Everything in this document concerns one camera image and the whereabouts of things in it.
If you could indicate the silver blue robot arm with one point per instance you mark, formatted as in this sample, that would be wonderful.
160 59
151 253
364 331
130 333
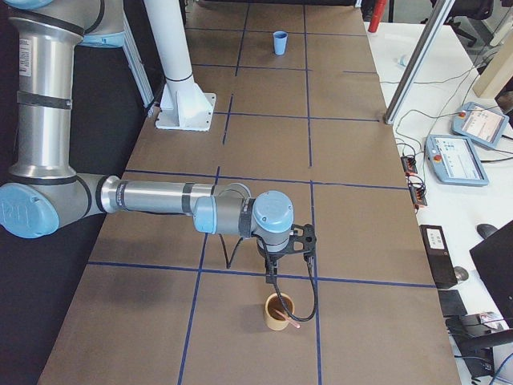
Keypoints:
45 193

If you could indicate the black computer mouse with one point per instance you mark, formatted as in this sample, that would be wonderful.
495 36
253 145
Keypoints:
485 230

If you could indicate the black monitor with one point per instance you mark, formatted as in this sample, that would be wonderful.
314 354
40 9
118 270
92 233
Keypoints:
493 260

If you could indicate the red cylinder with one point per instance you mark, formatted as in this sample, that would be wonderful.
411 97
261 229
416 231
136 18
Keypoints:
378 11

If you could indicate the blue plastic cup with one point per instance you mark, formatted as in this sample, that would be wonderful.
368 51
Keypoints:
280 39

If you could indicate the near teach pendant tablet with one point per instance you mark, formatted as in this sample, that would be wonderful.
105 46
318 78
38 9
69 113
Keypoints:
455 161

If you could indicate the teach pendant tablet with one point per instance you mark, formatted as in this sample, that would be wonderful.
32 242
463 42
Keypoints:
483 125
455 161

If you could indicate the far teach pendant tablet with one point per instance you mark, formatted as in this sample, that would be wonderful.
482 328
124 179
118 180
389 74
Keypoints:
483 125

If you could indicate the white pillar with base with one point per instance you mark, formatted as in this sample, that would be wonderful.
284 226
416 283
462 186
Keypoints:
184 106

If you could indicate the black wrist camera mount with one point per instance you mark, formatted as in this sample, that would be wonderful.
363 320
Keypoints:
303 240

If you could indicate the aluminium frame post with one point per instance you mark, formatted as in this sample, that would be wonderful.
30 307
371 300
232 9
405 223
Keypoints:
433 25

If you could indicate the orange black connector board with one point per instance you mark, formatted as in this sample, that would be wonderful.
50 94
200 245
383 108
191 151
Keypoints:
409 165

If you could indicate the black box with label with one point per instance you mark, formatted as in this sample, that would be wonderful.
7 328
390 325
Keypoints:
438 256

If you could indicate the bamboo wooden cup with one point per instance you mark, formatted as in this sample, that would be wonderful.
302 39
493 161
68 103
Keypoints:
275 314

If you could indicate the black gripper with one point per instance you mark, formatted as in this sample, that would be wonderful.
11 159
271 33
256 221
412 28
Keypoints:
273 253

